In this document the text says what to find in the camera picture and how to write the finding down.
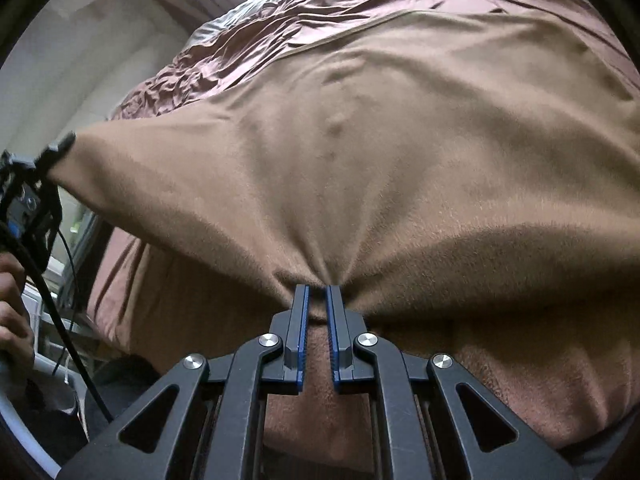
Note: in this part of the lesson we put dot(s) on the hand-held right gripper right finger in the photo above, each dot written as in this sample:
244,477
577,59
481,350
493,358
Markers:
332,340

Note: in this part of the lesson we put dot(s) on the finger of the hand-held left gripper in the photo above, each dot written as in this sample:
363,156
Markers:
60,144

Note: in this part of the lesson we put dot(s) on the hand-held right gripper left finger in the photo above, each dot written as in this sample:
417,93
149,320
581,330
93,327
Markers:
302,340

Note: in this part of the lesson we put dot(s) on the tan printed t-shirt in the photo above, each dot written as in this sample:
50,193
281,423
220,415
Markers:
375,160

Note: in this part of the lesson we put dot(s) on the person's left hand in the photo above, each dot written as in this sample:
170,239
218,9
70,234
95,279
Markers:
12,320

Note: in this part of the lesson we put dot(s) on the brown fleece blanket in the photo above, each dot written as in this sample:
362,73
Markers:
500,385

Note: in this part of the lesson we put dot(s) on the grey duvet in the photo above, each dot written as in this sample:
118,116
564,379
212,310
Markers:
235,15

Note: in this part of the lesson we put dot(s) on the person's right leg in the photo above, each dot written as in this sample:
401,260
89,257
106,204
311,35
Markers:
605,450

